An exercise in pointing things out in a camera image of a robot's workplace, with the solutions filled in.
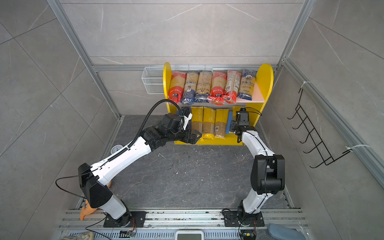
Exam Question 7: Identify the blue grey cloth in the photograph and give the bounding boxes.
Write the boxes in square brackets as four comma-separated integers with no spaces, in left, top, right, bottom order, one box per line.
[268,224,306,240]

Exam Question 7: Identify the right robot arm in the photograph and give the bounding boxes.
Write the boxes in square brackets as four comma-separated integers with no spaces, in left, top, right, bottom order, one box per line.
[230,121,285,226]

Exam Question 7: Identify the blue-end Chinese spaghetti bag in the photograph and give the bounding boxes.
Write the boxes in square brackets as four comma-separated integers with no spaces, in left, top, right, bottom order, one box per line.
[195,71,213,103]

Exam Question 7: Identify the red clear spaghetti bag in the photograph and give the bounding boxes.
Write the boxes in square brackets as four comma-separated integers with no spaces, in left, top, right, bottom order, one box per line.
[168,71,187,104]

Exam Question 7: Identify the black corrugated cable hose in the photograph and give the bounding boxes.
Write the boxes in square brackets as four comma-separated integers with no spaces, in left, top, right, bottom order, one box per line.
[107,98,184,163]

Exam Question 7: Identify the black wall hook rack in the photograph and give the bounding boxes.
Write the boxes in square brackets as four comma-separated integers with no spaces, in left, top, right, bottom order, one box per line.
[287,89,352,169]

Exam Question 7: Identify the yellow Pastatime spaghetti bag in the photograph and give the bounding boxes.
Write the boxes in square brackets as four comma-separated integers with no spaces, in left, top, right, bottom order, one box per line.
[191,107,204,134]

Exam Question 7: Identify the blue Ankara bag label down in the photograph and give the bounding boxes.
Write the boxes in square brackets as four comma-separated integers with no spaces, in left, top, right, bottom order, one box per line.
[181,72,199,105]

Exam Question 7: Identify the white wire basket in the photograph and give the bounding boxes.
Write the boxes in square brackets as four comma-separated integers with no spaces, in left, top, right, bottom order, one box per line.
[142,65,213,95]

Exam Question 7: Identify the white digital display device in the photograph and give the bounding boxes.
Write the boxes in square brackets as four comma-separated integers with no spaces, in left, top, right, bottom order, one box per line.
[175,230,205,240]

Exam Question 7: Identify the red white-label spaghetti bag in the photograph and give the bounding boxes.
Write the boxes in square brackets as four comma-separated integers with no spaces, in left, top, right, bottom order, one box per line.
[224,70,242,104]

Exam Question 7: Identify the pink upper shelf board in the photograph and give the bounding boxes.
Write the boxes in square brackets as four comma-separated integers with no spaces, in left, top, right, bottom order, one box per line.
[237,82,265,103]

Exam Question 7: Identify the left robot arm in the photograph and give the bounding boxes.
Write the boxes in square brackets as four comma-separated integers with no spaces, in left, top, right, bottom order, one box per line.
[78,113,202,227]

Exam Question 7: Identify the orange monster toy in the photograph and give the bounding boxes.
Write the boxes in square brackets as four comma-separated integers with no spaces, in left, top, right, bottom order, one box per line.
[80,200,98,221]

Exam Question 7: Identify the blue Ankara spaghetti bag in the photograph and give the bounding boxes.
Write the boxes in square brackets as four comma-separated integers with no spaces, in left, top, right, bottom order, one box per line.
[237,69,257,101]

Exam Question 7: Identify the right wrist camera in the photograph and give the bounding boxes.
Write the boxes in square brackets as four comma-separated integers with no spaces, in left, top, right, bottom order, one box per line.
[236,108,250,127]

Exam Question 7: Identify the yellow shelf unit frame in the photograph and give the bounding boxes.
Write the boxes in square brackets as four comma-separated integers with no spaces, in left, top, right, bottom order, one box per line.
[163,63,274,146]

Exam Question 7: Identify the round white gauge clock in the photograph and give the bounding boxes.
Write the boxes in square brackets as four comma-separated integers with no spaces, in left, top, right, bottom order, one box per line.
[111,145,123,155]

